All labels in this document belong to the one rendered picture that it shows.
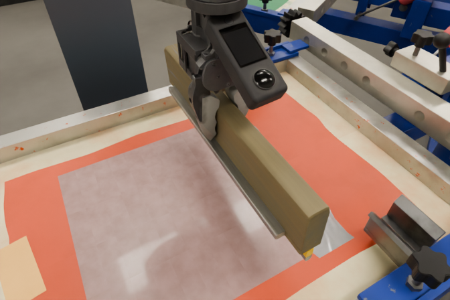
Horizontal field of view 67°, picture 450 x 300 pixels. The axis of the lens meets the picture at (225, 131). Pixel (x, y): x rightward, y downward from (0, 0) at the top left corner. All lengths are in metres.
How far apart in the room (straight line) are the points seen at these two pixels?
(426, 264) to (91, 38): 0.78
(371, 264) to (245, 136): 0.28
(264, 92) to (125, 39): 0.59
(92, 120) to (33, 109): 1.88
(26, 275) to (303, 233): 0.40
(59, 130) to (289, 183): 0.49
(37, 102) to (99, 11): 1.84
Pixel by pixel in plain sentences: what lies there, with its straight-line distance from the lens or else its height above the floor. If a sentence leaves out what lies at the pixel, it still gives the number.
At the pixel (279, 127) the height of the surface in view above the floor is 0.95.
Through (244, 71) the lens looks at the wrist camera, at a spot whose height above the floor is 1.24.
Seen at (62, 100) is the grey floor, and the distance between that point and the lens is 2.60.
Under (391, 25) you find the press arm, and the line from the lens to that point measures 1.30.
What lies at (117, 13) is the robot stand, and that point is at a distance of 0.87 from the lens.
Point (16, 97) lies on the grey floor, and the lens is 2.78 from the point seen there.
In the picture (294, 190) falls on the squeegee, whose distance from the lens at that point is 0.37.
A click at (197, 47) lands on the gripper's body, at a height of 1.23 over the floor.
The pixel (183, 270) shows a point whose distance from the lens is 0.53.
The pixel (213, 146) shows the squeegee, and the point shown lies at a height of 1.08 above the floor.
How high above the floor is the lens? 1.44
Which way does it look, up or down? 43 degrees down
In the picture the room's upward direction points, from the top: straight up
